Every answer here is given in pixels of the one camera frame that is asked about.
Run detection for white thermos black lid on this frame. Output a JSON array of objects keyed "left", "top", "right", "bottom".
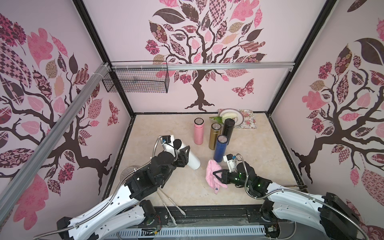
[{"left": 174, "top": 139, "right": 201, "bottom": 170}]

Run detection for pink towel cloth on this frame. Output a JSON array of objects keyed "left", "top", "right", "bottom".
[{"left": 206, "top": 160, "right": 228, "bottom": 195}]

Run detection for blue thermos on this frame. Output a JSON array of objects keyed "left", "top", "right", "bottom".
[{"left": 214, "top": 135, "right": 228, "bottom": 163}]

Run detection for pink thermos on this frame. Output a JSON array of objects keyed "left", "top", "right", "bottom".
[{"left": 194, "top": 118, "right": 204, "bottom": 145}]

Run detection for gold thermos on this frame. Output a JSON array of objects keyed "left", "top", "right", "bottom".
[{"left": 209, "top": 123, "right": 222, "bottom": 150}]

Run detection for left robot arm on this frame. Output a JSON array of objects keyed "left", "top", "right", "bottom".
[{"left": 57, "top": 146, "right": 191, "bottom": 240}]

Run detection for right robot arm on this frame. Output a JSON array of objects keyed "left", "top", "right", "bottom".
[{"left": 206, "top": 160, "right": 361, "bottom": 240}]

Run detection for round glass coaster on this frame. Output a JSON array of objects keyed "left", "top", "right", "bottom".
[{"left": 120, "top": 166, "right": 139, "bottom": 181}]

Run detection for metal tongs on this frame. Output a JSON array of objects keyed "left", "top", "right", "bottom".
[{"left": 157, "top": 188, "right": 187, "bottom": 226}]

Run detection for floral rectangular tray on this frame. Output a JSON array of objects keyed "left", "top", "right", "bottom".
[{"left": 218, "top": 109, "right": 257, "bottom": 129}]

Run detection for white round plate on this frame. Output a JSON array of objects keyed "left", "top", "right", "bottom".
[{"left": 219, "top": 109, "right": 245, "bottom": 127}]

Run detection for toy napa cabbage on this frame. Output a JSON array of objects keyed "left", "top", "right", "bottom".
[{"left": 222, "top": 112, "right": 238, "bottom": 122}]

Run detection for horizontal aluminium back bar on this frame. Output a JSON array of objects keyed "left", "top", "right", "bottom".
[{"left": 112, "top": 62, "right": 295, "bottom": 71}]

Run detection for diagonal aluminium left bar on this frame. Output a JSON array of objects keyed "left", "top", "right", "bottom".
[{"left": 1, "top": 63, "right": 110, "bottom": 223}]

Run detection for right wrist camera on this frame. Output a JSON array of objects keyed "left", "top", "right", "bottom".
[{"left": 223, "top": 154, "right": 237, "bottom": 173}]

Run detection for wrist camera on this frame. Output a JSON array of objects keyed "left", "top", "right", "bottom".
[
  {"left": 161, "top": 135, "right": 175, "bottom": 151},
  {"left": 223, "top": 154, "right": 237, "bottom": 173}
]

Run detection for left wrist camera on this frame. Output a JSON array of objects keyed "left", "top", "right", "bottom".
[{"left": 161, "top": 135, "right": 175, "bottom": 151}]

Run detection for left metal cable conduit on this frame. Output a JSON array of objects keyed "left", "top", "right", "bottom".
[{"left": 32, "top": 135, "right": 164, "bottom": 240}]

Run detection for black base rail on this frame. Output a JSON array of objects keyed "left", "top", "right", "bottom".
[{"left": 79, "top": 202, "right": 340, "bottom": 240}]

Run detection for white slotted cable duct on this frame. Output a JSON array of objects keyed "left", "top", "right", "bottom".
[{"left": 107, "top": 226, "right": 266, "bottom": 240}]

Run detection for black wire basket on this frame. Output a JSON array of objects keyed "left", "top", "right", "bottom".
[{"left": 103, "top": 60, "right": 170, "bottom": 94}]

